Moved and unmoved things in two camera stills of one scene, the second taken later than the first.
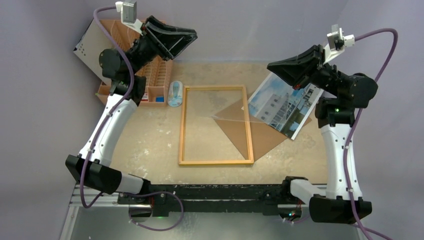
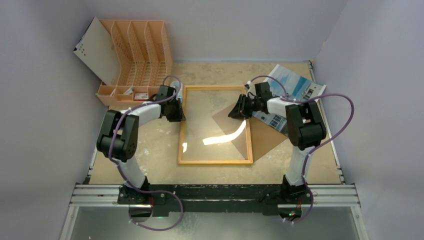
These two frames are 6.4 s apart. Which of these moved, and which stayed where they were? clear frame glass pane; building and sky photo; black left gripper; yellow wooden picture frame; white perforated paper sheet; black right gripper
Moved: black right gripper; black left gripper
Stayed: building and sky photo; yellow wooden picture frame; clear frame glass pane; white perforated paper sheet
